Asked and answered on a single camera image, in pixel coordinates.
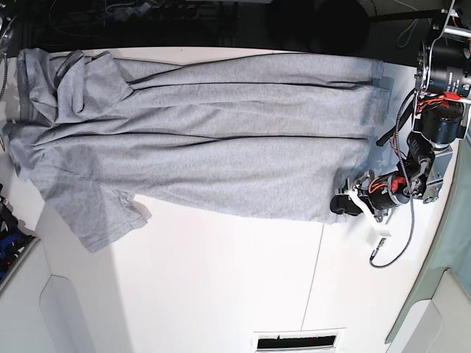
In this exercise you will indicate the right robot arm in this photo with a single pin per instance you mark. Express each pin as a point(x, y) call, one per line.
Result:
point(7, 30)

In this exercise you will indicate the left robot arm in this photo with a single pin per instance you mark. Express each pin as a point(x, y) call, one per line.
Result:
point(433, 115)

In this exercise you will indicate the blue black clutter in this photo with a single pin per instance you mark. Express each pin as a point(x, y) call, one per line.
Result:
point(13, 240)

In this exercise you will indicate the grey white side bin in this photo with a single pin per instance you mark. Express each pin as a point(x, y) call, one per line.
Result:
point(440, 324)

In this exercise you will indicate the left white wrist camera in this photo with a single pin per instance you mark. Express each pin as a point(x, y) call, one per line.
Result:
point(377, 235)

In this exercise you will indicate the grey t-shirt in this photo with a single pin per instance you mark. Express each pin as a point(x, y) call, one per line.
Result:
point(269, 136)

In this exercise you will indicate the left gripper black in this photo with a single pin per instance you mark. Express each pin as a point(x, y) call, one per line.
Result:
point(379, 194)

